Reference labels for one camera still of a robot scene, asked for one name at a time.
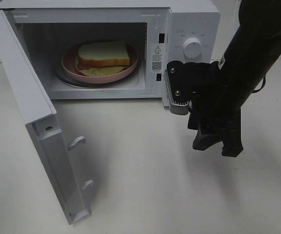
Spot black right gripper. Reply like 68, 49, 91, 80
186, 61, 243, 156

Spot white bread sandwich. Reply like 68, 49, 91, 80
75, 41, 130, 77

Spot pink round plate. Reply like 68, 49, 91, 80
60, 44, 139, 85

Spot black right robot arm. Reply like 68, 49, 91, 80
187, 0, 281, 157

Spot upper white power knob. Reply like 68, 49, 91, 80
182, 36, 203, 59

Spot white microwave oven body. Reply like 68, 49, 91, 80
0, 0, 220, 99

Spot glass microwave turntable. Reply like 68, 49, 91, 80
52, 68, 140, 89

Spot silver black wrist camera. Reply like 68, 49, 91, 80
164, 60, 191, 116

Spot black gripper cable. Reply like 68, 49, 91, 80
251, 74, 267, 93

